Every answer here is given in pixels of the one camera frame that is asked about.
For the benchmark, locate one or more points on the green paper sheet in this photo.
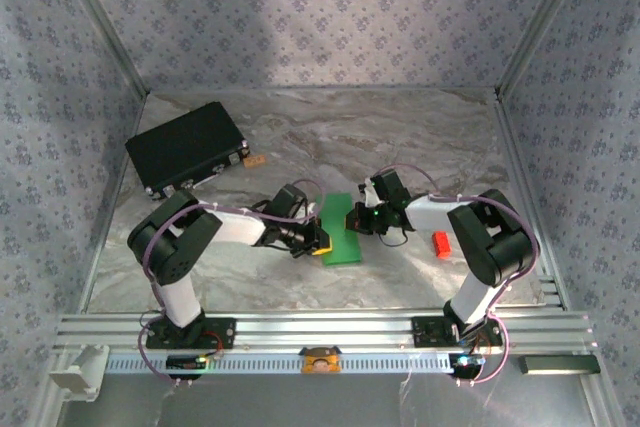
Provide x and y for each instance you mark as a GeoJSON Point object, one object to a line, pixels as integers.
{"type": "Point", "coordinates": [340, 247]}

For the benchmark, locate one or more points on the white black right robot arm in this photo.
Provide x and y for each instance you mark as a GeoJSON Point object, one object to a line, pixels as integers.
{"type": "Point", "coordinates": [430, 212]}

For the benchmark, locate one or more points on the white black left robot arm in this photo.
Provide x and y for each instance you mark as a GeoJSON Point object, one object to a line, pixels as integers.
{"type": "Point", "coordinates": [235, 224]}

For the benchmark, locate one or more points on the small orange tag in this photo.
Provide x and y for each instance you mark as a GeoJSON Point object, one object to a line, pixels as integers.
{"type": "Point", "coordinates": [255, 162]}

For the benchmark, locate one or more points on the red toy brick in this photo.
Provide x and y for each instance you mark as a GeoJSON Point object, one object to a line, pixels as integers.
{"type": "Point", "coordinates": [441, 244]}

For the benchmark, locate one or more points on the black hard case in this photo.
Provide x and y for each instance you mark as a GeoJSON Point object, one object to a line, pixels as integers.
{"type": "Point", "coordinates": [185, 147]}

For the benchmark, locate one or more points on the small circuit board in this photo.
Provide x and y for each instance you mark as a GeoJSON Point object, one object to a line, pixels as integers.
{"type": "Point", "coordinates": [185, 363]}
{"type": "Point", "coordinates": [465, 362]}

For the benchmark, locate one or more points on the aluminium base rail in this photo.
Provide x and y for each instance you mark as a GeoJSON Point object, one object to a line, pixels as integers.
{"type": "Point", "coordinates": [320, 329]}

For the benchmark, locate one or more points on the orange clip on rail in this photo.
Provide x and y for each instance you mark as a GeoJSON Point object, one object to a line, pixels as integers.
{"type": "Point", "coordinates": [320, 362]}

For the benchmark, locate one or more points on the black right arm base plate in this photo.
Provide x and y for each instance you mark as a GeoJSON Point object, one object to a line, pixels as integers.
{"type": "Point", "coordinates": [430, 332]}

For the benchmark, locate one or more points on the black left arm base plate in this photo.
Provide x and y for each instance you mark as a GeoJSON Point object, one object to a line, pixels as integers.
{"type": "Point", "coordinates": [225, 334]}

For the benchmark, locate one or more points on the aluminium side rail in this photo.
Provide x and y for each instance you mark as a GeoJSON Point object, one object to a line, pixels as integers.
{"type": "Point", "coordinates": [114, 197]}
{"type": "Point", "coordinates": [529, 172]}

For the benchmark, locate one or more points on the aluminium corner post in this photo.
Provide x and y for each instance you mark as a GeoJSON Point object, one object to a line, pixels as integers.
{"type": "Point", "coordinates": [541, 22]}

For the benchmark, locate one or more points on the white plastic bracket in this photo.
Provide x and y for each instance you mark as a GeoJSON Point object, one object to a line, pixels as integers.
{"type": "Point", "coordinates": [75, 377]}

